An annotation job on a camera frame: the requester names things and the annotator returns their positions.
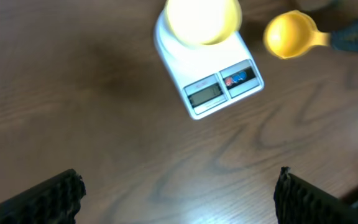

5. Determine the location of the clear plastic container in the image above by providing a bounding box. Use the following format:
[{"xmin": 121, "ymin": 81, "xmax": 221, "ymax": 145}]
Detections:
[{"xmin": 293, "ymin": 0, "xmax": 339, "ymax": 12}]

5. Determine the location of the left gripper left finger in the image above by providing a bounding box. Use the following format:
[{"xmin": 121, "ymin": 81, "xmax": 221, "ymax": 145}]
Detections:
[{"xmin": 0, "ymin": 169, "xmax": 86, "ymax": 224}]

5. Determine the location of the pale yellow bowl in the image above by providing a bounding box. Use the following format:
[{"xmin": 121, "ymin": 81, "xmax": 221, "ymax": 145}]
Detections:
[{"xmin": 164, "ymin": 0, "xmax": 242, "ymax": 45}]

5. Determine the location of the yellow measuring scoop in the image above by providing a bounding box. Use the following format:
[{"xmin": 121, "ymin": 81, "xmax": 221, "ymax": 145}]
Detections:
[{"xmin": 263, "ymin": 10, "xmax": 331, "ymax": 60}]

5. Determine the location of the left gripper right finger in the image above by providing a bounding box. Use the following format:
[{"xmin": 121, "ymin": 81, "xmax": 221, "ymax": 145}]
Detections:
[{"xmin": 273, "ymin": 167, "xmax": 358, "ymax": 224}]

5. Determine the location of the white digital kitchen scale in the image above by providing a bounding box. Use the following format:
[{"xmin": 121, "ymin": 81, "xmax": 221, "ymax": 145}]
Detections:
[{"xmin": 154, "ymin": 12, "xmax": 264, "ymax": 120}]

